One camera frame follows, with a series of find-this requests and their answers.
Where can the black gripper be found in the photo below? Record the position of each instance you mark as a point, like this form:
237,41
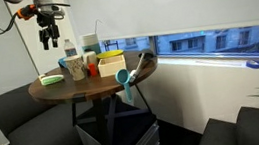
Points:
47,20

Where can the green white scrubbing brush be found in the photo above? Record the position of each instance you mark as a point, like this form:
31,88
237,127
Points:
52,80

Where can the clear plastic water bottle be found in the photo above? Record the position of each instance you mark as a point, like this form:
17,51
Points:
70,48

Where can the blue bowl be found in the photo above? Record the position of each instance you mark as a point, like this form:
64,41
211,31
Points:
62,62

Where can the patterned paper cup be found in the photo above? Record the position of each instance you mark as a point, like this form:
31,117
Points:
75,69

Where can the white and teal container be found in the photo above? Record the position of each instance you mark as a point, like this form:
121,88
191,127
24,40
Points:
90,40

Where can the white jar dark lid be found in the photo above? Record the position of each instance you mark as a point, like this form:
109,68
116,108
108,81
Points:
90,58

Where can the round dark wooden table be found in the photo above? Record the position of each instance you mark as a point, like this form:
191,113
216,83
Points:
87,86

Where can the yellow bowl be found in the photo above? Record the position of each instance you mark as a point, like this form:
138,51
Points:
110,54

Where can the light wooden box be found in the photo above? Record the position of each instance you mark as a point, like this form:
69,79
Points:
112,68

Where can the teal plastic scoop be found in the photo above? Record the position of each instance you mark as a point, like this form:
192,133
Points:
122,76

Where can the dark grey sofa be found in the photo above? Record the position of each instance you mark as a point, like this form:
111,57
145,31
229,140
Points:
40,138

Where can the white roller blind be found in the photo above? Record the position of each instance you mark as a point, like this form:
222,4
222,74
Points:
174,2

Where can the grey metal cabinet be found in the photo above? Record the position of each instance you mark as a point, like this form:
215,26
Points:
138,142

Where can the window with street view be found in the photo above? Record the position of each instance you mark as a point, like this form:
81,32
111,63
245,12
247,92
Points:
219,42

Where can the blue tape roll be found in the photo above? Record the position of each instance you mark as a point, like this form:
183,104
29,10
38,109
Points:
256,63

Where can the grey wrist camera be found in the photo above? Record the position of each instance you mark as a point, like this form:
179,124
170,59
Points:
57,13

